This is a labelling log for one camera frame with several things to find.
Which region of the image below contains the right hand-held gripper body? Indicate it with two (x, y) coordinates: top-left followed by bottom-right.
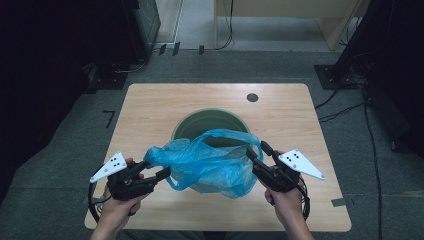
(252, 148), (326, 194)

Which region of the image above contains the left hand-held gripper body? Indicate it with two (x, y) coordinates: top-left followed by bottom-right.
(89, 151), (156, 201)

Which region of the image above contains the blue plastic bag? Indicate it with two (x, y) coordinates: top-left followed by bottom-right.
(143, 128), (265, 200)

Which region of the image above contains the green plastic bucket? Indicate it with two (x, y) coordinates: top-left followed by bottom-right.
(170, 108), (251, 195)

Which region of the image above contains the person's right hand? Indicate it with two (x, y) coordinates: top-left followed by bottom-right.
(264, 184), (306, 230)

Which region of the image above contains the person's left hand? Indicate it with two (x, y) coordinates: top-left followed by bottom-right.
(96, 187), (148, 230)

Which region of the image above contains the black slanted stand pole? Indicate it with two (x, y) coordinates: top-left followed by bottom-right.
(331, 0), (393, 81)

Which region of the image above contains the dark cabinet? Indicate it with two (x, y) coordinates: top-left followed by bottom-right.
(131, 0), (162, 63)

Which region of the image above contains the light wooden desk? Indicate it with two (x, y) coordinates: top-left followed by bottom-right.
(213, 0), (372, 52)

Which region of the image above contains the right hand-held gripper cable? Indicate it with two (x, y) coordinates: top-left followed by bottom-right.
(297, 175), (312, 222)

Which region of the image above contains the hand-held gripper cable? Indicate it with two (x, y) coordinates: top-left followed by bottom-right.
(87, 181), (113, 225)
(297, 175), (312, 222)

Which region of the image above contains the left hand-held gripper cable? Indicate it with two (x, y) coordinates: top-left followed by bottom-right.
(87, 181), (113, 225)

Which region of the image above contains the long black floor cable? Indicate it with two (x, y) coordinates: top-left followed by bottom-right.
(362, 87), (383, 240)

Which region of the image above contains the black stand base plate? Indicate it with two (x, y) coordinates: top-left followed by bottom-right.
(314, 64), (360, 90)
(87, 70), (128, 92)

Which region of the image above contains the black cable under desk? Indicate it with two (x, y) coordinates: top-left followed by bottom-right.
(216, 0), (236, 51)

